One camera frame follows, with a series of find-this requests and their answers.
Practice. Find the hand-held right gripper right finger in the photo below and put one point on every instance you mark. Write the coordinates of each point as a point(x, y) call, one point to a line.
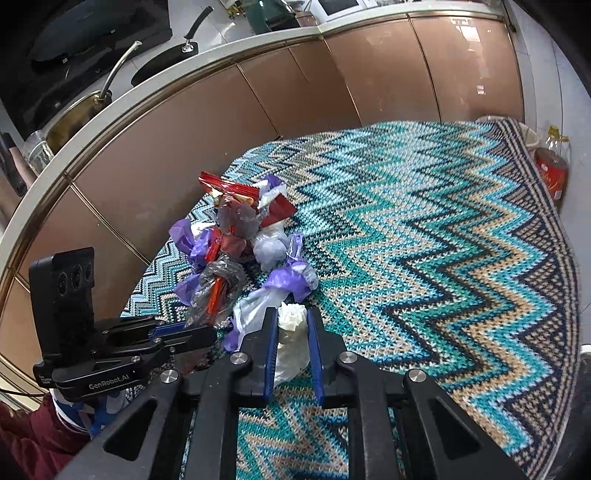
point(316, 360)

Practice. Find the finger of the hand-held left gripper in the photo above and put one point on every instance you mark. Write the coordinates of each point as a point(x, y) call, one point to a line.
point(194, 339)
point(168, 329)

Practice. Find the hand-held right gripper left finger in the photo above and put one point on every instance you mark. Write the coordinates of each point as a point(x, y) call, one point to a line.
point(272, 355)

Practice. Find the cream plastic bag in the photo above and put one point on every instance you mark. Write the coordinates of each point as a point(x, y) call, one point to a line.
point(291, 323)

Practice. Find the clear bag with red wrapper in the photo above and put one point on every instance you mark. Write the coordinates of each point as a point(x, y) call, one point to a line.
point(238, 226)
point(217, 290)

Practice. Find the white and purple plastic bag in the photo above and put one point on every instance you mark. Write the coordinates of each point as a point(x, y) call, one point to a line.
point(271, 189)
point(247, 314)

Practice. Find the person's left shoe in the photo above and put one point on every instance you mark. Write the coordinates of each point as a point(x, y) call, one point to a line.
point(106, 410)

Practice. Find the white translucent plastic bag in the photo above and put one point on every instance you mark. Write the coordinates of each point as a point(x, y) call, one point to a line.
point(271, 249)

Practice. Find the person's left leg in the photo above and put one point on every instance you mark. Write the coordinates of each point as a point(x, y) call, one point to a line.
point(32, 438)

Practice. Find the dark red wrapper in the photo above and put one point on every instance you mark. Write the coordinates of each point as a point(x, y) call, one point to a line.
point(279, 210)

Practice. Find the zigzag knit blanket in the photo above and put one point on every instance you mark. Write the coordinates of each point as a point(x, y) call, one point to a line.
point(392, 230)

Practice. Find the glass jar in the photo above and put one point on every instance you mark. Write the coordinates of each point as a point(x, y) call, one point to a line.
point(36, 152)

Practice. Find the bright red snack wrapper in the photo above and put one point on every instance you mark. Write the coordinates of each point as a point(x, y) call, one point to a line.
point(226, 187)

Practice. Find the brown kitchen cabinet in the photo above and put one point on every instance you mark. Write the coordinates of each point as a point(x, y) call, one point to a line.
point(184, 138)

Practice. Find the black frying pan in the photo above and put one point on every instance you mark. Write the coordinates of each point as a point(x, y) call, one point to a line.
point(161, 64)

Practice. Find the oil bottle with red label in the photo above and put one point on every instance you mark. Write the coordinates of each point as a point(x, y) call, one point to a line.
point(551, 173)

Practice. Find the beige container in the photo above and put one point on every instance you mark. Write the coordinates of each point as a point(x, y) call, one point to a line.
point(530, 137)

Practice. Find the dark green pot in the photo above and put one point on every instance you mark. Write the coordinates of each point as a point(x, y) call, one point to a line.
point(264, 14)

